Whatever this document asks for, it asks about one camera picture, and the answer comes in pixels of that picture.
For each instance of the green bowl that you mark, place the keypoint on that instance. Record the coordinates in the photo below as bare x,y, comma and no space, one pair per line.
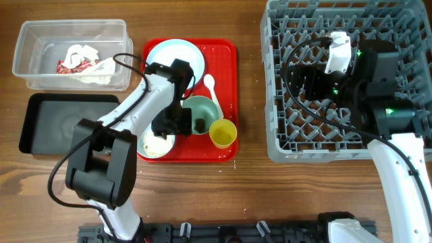
201,107

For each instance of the black food waste tray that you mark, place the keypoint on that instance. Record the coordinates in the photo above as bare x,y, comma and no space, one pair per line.
51,117

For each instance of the yellow plastic cup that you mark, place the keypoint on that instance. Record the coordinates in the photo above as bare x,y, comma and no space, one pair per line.
223,133

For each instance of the white plastic spoon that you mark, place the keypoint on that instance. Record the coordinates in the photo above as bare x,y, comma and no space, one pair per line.
209,82

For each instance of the black mounting rail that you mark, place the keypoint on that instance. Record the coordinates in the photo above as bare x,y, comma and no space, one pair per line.
292,231

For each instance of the brown mushroom piece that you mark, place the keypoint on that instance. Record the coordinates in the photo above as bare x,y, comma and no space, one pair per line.
200,125

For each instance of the red snack wrapper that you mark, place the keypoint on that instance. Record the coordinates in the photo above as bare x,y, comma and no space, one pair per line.
62,69

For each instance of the light blue bowl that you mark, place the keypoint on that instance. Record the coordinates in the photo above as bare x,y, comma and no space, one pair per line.
155,145

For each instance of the white rice pile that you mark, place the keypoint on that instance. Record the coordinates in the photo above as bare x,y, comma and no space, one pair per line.
157,143

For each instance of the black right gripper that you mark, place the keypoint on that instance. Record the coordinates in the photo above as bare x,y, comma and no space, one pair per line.
315,73

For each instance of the clear plastic waste bin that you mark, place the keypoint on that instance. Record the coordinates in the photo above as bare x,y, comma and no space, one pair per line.
41,44

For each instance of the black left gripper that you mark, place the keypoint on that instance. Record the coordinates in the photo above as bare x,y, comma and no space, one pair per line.
184,127

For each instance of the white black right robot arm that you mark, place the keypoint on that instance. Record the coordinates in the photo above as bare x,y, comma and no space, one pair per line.
365,83

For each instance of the grey dishwasher rack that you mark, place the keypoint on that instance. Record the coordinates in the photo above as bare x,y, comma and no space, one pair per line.
301,131

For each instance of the light blue plate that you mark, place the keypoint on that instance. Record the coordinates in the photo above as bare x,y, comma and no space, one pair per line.
169,50

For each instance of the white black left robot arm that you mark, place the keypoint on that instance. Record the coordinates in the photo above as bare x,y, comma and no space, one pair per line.
102,171

